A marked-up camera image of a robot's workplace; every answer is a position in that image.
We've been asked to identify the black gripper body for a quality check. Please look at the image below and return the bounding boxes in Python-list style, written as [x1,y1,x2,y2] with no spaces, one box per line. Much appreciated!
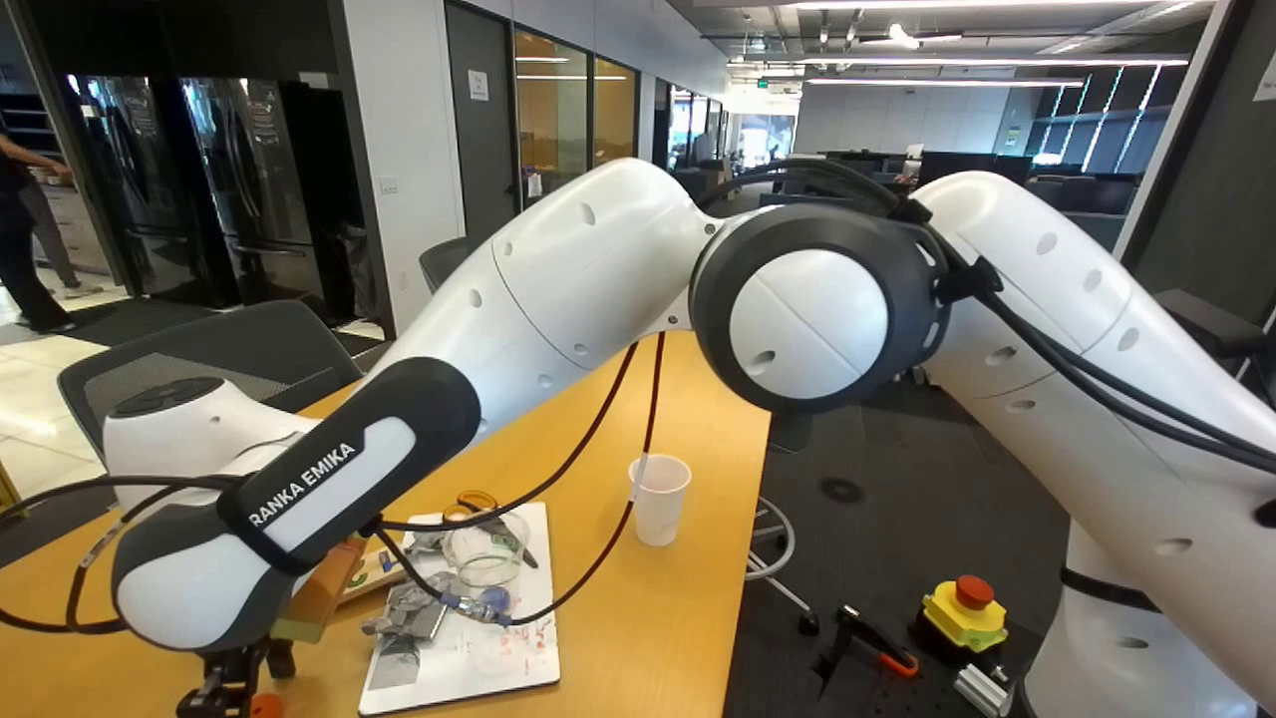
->
[197,633,301,695]

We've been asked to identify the white robot base segment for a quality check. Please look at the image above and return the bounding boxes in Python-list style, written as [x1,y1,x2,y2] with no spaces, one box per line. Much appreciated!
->
[1020,524,1269,718]

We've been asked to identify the clear plastic cup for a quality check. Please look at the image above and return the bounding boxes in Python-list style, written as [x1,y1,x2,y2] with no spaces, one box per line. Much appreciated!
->
[438,516,535,618]

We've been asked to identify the translucent white plastic cup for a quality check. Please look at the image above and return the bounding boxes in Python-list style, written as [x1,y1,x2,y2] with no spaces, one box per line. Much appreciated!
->
[627,449,697,549]

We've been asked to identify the crumpled grey cloth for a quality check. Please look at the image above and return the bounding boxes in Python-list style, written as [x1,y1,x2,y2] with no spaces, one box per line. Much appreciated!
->
[361,574,463,667]

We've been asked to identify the grey office chair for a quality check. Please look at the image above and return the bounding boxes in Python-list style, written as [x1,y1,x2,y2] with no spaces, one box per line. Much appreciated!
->
[415,232,487,299]
[55,296,367,459]

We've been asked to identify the person in dark clothes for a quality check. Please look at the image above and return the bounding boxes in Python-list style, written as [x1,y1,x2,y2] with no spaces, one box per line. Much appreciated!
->
[0,129,82,336]

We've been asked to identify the yellow red emergency stop button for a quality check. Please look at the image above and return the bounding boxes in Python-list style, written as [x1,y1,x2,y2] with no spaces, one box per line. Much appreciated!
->
[915,572,1012,663]

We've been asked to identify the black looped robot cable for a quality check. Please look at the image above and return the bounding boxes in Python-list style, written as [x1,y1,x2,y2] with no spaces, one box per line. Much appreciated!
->
[0,472,252,639]

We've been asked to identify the long black robot cable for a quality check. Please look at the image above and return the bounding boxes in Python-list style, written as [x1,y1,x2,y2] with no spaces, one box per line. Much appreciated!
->
[375,331,672,629]

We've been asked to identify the chair base with foot ring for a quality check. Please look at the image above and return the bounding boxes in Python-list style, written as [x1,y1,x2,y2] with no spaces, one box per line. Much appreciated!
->
[743,492,830,633]

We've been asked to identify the black clamp with orange handle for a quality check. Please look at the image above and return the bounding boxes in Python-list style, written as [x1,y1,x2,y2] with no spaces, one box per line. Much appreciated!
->
[811,601,927,695]

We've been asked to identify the grey metal bracket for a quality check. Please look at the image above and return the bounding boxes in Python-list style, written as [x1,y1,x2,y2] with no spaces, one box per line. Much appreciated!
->
[952,657,1019,718]

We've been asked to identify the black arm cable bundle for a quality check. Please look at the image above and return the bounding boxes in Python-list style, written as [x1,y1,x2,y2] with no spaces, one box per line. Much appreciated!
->
[716,155,1276,480]

